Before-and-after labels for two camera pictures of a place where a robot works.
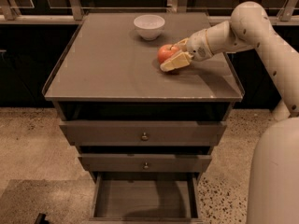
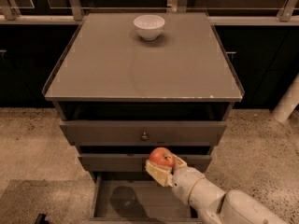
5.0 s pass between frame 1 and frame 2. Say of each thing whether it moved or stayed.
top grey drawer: stayed
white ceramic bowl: stayed
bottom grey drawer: stayed
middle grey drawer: stayed
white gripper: moved
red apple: moved
